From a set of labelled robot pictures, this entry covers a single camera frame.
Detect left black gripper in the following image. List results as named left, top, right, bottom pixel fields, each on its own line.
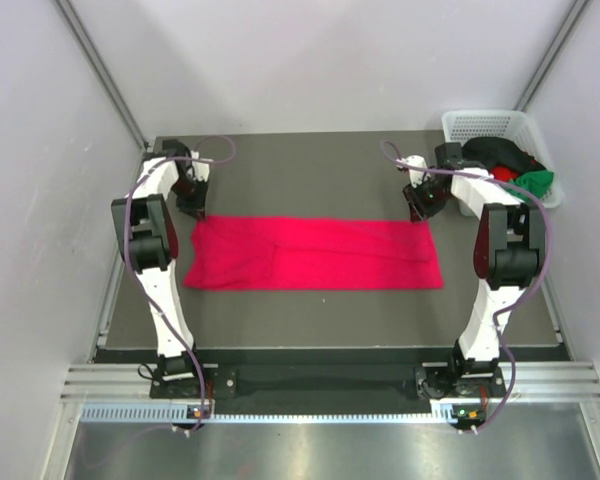
left=170, top=175, right=209, bottom=222

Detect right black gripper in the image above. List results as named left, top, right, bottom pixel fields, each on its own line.
left=401, top=176, right=451, bottom=224

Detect pink t shirt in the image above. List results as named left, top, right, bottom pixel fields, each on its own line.
left=183, top=215, right=444, bottom=291

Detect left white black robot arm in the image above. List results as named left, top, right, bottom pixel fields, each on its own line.
left=111, top=139, right=210, bottom=399

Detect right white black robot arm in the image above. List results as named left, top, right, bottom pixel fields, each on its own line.
left=396, top=143, right=546, bottom=400

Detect black t shirt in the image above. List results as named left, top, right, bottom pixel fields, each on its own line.
left=462, top=137, right=546, bottom=175

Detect red t shirt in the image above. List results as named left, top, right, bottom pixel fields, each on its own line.
left=490, top=165, right=520, bottom=182

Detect white plastic basket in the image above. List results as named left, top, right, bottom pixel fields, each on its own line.
left=440, top=108, right=566, bottom=218

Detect green t shirt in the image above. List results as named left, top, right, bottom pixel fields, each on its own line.
left=509, top=170, right=554, bottom=203

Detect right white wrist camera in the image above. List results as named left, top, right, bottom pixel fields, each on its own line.
left=396, top=155, right=428, bottom=187

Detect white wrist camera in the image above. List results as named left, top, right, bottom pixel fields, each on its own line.
left=396, top=155, right=428, bottom=187
left=187, top=150, right=214, bottom=183

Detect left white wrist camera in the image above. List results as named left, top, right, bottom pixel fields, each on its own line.
left=187, top=150, right=214, bottom=183

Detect grey slotted cable duct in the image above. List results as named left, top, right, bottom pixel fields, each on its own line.
left=81, top=402, right=487, bottom=422

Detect aluminium frame rail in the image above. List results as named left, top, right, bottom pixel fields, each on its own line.
left=61, top=361, right=600, bottom=403

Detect right aluminium corner post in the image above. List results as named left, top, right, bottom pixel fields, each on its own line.
left=514, top=0, right=593, bottom=112

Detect aluminium corner post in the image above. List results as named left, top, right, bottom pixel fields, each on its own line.
left=514, top=0, right=593, bottom=112
left=51, top=0, right=148, bottom=149

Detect left aluminium corner post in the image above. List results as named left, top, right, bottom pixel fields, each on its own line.
left=51, top=0, right=148, bottom=149

